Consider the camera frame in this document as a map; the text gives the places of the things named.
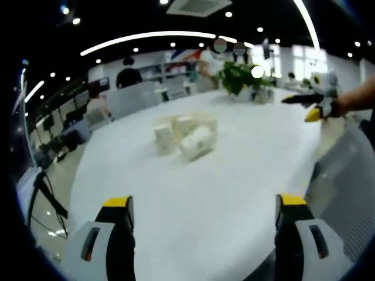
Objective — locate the white table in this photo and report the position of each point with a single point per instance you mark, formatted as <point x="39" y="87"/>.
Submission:
<point x="234" y="181"/>

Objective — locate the ceiling air conditioner vent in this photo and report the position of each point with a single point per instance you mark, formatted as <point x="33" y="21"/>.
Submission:
<point x="199" y="6"/>

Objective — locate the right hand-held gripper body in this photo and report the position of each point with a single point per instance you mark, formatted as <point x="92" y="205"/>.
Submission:
<point x="328" y="90"/>

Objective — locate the grey desk partition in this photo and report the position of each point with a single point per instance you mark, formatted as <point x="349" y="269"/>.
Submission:
<point x="133" y="98"/>

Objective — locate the black tripod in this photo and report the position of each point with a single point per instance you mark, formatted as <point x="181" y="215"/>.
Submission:
<point x="44" y="190"/>

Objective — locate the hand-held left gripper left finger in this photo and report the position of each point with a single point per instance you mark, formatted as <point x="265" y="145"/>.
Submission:
<point x="96" y="257"/>

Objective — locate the grey mesh chair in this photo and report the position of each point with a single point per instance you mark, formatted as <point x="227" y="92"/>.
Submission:
<point x="345" y="187"/>

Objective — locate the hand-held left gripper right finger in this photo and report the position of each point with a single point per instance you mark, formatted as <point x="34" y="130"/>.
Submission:
<point x="304" y="254"/>

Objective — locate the green potted plant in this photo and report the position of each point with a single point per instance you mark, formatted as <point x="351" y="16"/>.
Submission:
<point x="238" y="77"/>

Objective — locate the curved ceiling light strip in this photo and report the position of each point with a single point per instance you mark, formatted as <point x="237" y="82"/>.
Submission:
<point x="309" y="20"/>
<point x="140" y="36"/>

